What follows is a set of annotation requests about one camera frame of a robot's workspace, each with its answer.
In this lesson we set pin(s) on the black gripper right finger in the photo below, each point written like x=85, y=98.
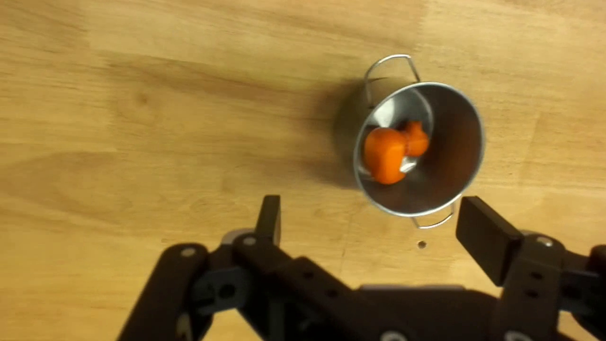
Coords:
x=541, y=284

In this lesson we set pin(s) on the small steel pot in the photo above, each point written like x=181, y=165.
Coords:
x=454, y=151

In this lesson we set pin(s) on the orange rubber duck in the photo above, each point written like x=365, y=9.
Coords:
x=384, y=155

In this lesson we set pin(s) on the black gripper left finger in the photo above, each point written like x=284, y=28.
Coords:
x=189, y=290

